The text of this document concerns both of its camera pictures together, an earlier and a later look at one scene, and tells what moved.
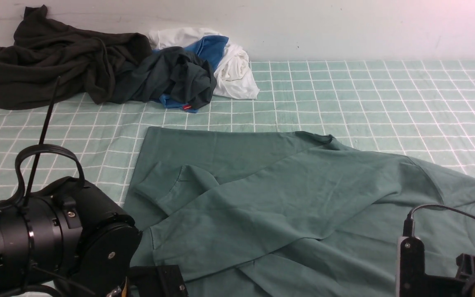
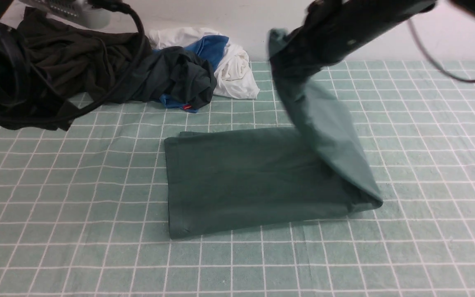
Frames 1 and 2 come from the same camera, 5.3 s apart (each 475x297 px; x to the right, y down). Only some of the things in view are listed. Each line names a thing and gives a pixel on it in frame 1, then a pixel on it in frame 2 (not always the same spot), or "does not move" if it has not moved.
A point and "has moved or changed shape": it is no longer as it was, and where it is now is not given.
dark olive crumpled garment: [25, 73] does not move
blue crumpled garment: [210, 48] does not move
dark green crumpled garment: [171, 71] does not move
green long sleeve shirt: [258, 213] has moved or changed shape
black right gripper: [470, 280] to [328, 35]
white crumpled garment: [233, 77] does not move
